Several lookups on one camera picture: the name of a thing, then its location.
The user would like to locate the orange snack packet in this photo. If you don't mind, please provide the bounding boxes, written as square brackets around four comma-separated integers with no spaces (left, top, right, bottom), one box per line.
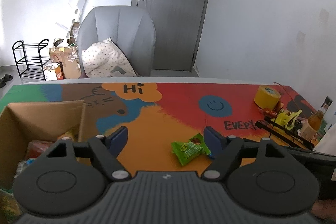
[58,128,80,141]

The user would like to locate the grey door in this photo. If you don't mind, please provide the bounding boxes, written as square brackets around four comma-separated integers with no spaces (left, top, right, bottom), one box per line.
[131,0,217,73]

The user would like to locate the white dotted pillow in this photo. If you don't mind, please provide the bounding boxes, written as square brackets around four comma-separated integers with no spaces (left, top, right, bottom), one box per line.
[81,37,138,78]

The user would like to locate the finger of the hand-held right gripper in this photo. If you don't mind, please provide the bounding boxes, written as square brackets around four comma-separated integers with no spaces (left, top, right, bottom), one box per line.
[285,147,336,162]

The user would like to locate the white and orange tub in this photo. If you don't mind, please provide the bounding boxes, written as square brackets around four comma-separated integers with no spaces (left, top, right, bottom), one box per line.
[43,62,65,81]

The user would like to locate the colourful cartoon table mat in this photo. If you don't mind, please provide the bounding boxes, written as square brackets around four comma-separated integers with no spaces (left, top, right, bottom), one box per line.
[0,82,329,180]

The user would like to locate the pair of black slippers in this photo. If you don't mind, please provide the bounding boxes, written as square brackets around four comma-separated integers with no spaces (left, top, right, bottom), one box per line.
[0,73,13,88]

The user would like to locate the crumpled packing scraps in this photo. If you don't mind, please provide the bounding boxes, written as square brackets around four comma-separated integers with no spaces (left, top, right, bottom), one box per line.
[54,22,81,47]

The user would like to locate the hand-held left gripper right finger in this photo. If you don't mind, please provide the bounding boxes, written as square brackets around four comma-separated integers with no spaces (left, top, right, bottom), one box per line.
[201,126,289,180]

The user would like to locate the black shoe rack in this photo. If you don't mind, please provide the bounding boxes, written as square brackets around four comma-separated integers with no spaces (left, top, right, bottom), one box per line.
[12,39,50,81]

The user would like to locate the taped cardboard box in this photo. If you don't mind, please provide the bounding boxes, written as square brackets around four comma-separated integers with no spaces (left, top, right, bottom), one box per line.
[49,45,82,80]

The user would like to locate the yellow tape roll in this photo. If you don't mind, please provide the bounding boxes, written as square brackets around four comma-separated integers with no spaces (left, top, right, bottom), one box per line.
[253,85,281,110]

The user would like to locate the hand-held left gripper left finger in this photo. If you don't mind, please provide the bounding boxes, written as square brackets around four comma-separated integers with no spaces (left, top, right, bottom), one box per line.
[43,126,132,180]

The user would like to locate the white carton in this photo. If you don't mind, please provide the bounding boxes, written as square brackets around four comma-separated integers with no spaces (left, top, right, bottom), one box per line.
[314,124,336,157]

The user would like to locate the person's right hand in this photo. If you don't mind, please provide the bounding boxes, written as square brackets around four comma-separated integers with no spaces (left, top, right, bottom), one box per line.
[312,199,336,220]

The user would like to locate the yellow plastic wrapper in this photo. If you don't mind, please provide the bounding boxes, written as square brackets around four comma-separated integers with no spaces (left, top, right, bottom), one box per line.
[275,110,303,130]

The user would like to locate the amber glass bottle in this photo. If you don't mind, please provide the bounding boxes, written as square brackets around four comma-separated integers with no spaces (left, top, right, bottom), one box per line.
[307,96,333,141]

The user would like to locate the brown cardboard box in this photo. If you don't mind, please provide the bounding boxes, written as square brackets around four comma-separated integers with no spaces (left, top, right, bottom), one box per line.
[0,100,91,193]

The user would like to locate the small red wrapper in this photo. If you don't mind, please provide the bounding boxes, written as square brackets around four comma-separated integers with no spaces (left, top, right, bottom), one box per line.
[258,106,279,116]

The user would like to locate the red snack packet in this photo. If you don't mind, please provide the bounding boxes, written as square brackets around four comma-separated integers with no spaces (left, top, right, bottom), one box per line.
[27,140,56,159]

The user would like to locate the grey armchair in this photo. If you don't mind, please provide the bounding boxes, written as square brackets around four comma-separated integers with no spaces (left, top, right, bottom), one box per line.
[77,5,156,78]

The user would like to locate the black metal wire rack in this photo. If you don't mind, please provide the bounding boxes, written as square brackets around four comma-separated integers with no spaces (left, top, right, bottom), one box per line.
[256,108,315,151]

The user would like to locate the green snack packet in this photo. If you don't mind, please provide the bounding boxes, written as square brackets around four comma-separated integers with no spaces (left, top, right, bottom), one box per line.
[171,133,212,167]

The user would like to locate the printed foil snack bag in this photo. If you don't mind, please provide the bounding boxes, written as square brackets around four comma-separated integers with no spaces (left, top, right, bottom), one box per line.
[0,187,21,224]

